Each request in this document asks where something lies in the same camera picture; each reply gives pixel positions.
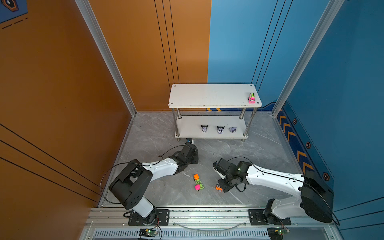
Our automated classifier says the orange round toy car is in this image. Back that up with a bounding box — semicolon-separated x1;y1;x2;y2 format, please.
216;184;223;192

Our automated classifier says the right circuit board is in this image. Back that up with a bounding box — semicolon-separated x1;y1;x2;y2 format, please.
267;227;291;240

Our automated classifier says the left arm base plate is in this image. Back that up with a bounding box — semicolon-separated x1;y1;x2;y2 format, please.
128;208;170;226

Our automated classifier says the black purple bat toy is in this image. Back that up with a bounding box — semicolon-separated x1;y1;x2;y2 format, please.
217;126;225;134

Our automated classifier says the left aluminium corner post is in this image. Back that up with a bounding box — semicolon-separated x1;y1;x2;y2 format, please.
75;0;137;117

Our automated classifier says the green pink toy car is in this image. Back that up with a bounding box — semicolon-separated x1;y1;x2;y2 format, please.
248;93;256;104

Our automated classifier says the white two-tier shelf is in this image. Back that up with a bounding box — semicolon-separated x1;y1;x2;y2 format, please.
169;84;262;141

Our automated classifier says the orange green toy car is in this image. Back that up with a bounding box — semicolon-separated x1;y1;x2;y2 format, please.
194;174;201;185

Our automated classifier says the pink green toy truck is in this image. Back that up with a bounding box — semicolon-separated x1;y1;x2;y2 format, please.
195;184;204;191

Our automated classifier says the aluminium corner post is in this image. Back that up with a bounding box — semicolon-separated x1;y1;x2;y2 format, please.
75;0;137;117
272;0;345;118

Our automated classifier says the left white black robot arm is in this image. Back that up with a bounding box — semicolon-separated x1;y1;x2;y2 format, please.
109;138;199;223

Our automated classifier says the aluminium front rail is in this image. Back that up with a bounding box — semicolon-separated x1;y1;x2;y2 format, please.
80;206;343;240

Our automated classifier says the circuit board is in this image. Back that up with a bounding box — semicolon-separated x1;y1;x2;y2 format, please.
139;229;159;239
267;227;291;240

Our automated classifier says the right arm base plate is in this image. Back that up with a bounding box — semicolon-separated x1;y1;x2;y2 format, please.
248;209;292;226

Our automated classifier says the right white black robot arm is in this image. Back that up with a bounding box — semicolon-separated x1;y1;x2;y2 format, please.
213;159;334;225

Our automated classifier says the left circuit board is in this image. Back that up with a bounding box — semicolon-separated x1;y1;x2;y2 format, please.
139;229;159;239

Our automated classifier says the right aluminium corner post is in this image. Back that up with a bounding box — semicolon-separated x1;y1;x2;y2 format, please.
272;0;345;118

